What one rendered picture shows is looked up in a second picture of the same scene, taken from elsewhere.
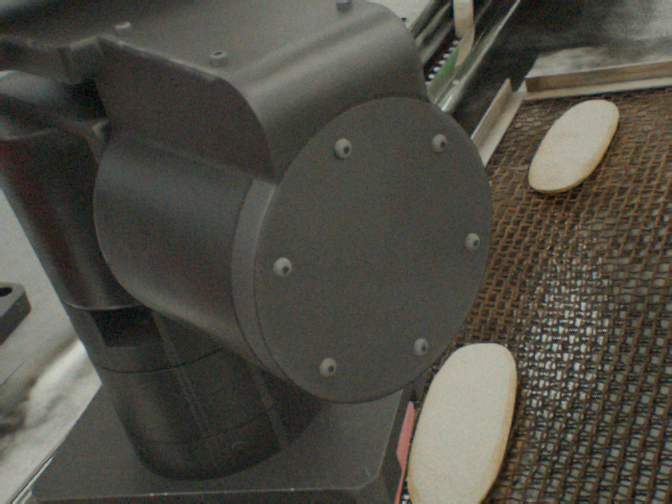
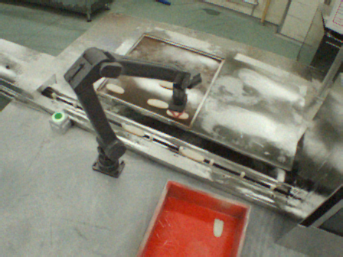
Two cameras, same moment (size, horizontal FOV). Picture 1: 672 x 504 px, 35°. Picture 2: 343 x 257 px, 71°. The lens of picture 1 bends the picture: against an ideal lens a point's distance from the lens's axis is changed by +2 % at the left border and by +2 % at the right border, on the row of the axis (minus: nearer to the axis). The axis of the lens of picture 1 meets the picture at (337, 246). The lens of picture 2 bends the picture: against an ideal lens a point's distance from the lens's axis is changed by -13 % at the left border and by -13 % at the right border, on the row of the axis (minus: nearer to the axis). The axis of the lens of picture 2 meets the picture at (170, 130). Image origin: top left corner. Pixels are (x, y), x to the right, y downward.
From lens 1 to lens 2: 112 cm
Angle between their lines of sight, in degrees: 71
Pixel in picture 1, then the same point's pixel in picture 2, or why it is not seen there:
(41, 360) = (127, 142)
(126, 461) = (181, 105)
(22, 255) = (86, 157)
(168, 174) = (195, 79)
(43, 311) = not seen: hidden behind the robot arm
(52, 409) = (136, 140)
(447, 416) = (158, 103)
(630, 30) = (62, 83)
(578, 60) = not seen: hidden behind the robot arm
